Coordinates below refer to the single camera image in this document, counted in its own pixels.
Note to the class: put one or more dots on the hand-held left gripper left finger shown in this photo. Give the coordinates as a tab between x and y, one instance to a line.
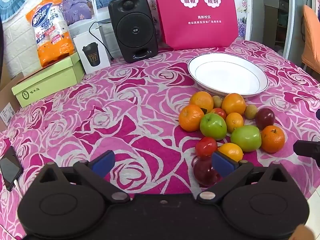
103	160

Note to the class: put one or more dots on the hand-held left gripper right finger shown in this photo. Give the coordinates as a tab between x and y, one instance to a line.
223	163

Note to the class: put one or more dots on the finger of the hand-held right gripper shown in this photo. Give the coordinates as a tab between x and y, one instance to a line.
308	150

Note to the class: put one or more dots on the yellow orange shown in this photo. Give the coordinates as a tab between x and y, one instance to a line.
231	151

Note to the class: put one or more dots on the dark red plum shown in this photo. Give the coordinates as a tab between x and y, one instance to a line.
203	171

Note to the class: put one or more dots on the small red apple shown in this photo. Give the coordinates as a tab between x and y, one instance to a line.
206	147
219	112

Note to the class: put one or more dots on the green apple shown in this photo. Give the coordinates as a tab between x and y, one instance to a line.
213	126
245	138

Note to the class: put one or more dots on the tangerine with stem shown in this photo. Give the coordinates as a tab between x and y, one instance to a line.
272	139

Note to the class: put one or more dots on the small orange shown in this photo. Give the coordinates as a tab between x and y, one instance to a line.
234	122

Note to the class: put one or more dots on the dark purple plum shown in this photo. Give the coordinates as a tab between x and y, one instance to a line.
265	118

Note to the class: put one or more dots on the large orange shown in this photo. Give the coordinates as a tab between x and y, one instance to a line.
233	103
190	118
201	101

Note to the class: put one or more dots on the small kiwi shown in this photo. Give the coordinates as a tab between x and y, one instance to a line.
250	111
217	102

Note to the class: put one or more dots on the white plate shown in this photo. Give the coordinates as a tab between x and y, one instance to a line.
225	73

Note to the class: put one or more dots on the person's left hand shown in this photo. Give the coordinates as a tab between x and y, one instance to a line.
303	233

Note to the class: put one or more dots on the pink rose tablecloth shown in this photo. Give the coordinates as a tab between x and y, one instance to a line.
125	120

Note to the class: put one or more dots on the black smartphone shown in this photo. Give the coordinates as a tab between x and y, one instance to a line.
10	167

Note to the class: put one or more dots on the green box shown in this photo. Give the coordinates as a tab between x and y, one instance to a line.
47	82

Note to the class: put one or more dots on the orange chair cover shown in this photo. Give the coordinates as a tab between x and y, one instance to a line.
311	45

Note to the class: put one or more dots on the white cup box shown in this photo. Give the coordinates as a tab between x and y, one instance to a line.
91	53

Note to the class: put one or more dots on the cardboard box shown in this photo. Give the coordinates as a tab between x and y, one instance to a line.
8	100

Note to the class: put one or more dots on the black speaker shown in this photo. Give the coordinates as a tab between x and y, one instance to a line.
132	30

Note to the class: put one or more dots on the orange paper cup pack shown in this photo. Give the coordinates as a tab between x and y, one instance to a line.
51	30

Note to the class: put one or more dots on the pink tote bag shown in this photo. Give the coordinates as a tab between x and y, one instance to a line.
195	17

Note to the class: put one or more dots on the purple bedding poster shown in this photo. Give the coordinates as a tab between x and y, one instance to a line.
77	7

